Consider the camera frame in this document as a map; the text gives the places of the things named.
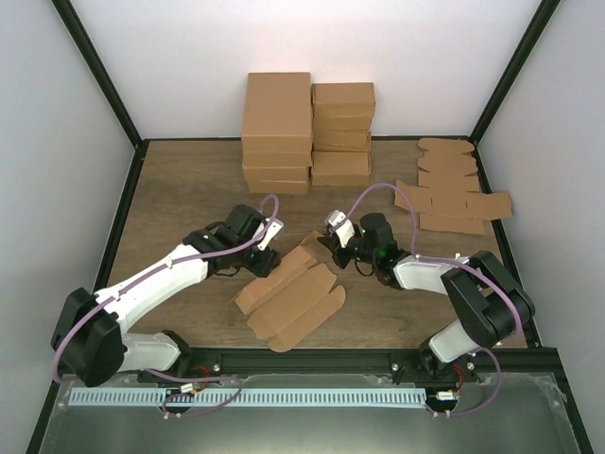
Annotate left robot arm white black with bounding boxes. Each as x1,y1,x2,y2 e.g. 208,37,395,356
51,204,284,387

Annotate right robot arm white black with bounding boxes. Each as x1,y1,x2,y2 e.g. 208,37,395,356
319,210,535,381

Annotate bottom large folded box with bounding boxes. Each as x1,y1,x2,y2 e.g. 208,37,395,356
247,181,310,195

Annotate bottom small folded box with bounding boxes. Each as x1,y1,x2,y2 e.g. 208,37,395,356
311,151,372,186

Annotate top large folded cardboard box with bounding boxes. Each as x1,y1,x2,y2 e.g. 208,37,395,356
241,72,312,153

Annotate top small folded cardboard box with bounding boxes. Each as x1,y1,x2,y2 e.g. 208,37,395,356
312,82,375,117

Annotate stack of flat cardboard blanks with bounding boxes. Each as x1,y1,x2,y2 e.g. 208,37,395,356
394,137,512,235

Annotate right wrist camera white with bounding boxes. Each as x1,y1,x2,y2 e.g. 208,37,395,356
325,210,355,248

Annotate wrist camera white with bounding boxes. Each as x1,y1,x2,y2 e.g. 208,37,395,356
325,210,355,248
256,218,285,251

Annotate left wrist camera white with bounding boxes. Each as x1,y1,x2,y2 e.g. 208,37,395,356
256,218,285,251

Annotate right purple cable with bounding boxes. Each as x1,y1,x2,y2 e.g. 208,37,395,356
342,183,527,420

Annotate purple cable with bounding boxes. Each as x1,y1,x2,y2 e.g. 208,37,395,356
342,183,527,420
51,193,283,421

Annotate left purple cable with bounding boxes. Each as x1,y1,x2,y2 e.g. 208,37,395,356
51,193,283,421

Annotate light blue slotted cable duct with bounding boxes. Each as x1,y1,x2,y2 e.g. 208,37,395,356
68,388,426,409

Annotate black aluminium frame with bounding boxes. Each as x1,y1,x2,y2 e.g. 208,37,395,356
52,0,593,453

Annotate grey metal base plate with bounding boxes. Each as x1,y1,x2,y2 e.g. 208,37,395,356
40,374,579,453

